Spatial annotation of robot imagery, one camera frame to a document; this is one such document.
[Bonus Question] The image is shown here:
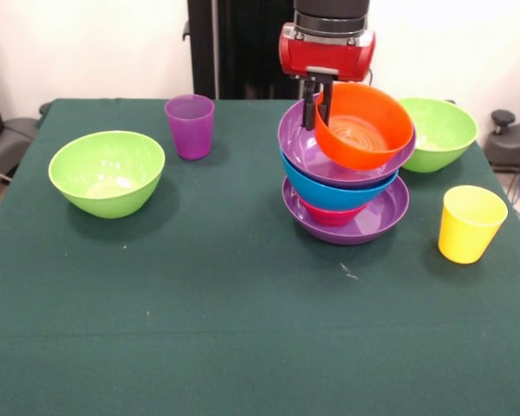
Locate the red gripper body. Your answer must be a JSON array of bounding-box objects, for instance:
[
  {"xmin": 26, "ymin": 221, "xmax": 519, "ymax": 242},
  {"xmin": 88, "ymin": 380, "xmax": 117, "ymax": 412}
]
[{"xmin": 278, "ymin": 23, "xmax": 377, "ymax": 83}]

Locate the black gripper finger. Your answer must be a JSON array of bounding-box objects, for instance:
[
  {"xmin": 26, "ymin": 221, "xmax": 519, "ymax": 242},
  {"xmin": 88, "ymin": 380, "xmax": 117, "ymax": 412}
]
[
  {"xmin": 318, "ymin": 74, "xmax": 335, "ymax": 126},
  {"xmin": 302, "ymin": 76, "xmax": 317, "ymax": 130}
]

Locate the purple plastic bowl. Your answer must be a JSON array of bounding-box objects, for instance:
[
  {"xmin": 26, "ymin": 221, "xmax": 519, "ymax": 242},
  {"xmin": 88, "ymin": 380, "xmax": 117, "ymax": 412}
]
[
  {"xmin": 281, "ymin": 172, "xmax": 411, "ymax": 246},
  {"xmin": 277, "ymin": 92, "xmax": 418, "ymax": 189}
]

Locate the orange ribbed plastic bowl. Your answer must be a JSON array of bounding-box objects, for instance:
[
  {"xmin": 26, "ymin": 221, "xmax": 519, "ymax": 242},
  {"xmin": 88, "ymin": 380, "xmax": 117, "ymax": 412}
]
[{"xmin": 314, "ymin": 83, "xmax": 415, "ymax": 172}]

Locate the deep blue plastic bowl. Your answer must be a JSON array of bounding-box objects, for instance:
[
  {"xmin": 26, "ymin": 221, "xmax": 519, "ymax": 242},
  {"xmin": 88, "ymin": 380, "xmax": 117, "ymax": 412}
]
[{"xmin": 279, "ymin": 149, "xmax": 400, "ymax": 212}]

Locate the small pink plastic bowl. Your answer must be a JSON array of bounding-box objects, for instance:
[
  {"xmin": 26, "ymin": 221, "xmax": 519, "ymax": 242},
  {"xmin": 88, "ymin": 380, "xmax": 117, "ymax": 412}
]
[{"xmin": 300, "ymin": 197, "xmax": 369, "ymax": 228}]

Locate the green plastic bowl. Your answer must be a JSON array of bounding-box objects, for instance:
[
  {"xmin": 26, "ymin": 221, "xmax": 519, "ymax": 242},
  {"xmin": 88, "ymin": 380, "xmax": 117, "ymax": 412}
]
[
  {"xmin": 48, "ymin": 129, "xmax": 166, "ymax": 219},
  {"xmin": 398, "ymin": 97, "xmax": 480, "ymax": 174}
]

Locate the purple plastic cup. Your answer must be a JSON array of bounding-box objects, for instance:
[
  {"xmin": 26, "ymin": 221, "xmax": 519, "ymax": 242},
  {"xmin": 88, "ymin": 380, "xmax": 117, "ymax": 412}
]
[{"xmin": 164, "ymin": 94, "xmax": 216, "ymax": 161}]

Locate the black stand foot with knob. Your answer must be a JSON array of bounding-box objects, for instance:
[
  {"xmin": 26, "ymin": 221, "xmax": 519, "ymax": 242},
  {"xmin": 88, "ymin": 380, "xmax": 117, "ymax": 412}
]
[{"xmin": 484, "ymin": 109, "xmax": 520, "ymax": 174}]

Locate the yellow plastic cup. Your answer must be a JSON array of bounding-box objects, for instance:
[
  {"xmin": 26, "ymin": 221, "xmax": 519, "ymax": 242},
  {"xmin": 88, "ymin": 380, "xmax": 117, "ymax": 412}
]
[{"xmin": 437, "ymin": 185, "xmax": 510, "ymax": 265}]

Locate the dark green tablecloth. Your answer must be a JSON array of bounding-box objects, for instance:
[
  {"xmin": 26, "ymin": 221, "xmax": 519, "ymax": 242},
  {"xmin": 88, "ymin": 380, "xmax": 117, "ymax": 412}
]
[{"xmin": 0, "ymin": 97, "xmax": 520, "ymax": 416}]

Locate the grey stand foot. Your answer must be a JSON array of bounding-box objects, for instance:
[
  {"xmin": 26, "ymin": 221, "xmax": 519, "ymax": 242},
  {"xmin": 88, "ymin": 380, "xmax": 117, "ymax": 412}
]
[{"xmin": 0, "ymin": 117, "xmax": 38, "ymax": 183}]

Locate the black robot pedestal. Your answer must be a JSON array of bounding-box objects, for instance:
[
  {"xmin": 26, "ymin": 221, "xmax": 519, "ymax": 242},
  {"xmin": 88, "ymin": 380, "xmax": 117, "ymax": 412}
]
[{"xmin": 182, "ymin": 0, "xmax": 333, "ymax": 101}]

